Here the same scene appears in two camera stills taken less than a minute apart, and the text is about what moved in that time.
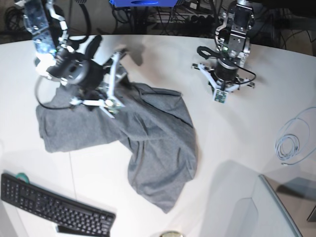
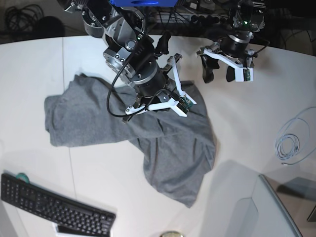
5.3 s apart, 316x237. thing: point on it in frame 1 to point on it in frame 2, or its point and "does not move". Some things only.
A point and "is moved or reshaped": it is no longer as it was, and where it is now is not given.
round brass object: (172, 234) does not move
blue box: (143, 3) does not move
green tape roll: (22, 175) does not move
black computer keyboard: (70, 216) does not move
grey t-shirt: (154, 127) is moved or reshaped
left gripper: (95, 80) to (157, 89)
